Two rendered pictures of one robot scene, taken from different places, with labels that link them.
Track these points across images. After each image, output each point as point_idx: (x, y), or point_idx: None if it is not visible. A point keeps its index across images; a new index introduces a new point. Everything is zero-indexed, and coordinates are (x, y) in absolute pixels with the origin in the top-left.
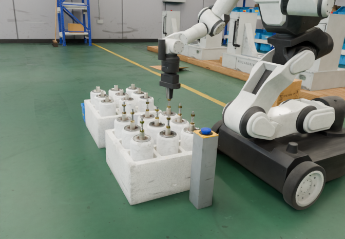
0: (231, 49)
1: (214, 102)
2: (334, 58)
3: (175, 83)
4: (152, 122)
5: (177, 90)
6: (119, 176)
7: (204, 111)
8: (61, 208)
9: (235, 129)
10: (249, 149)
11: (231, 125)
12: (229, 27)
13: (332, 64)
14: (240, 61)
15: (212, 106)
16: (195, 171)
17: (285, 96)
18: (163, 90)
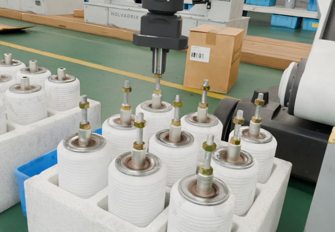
0: None
1: (121, 74)
2: (240, 3)
3: (180, 37)
4: (160, 135)
5: (47, 62)
6: None
7: (121, 90)
8: None
9: (329, 116)
10: (318, 145)
11: (318, 109)
12: None
13: (239, 11)
14: (115, 14)
15: (124, 80)
16: (327, 229)
17: (235, 53)
18: None
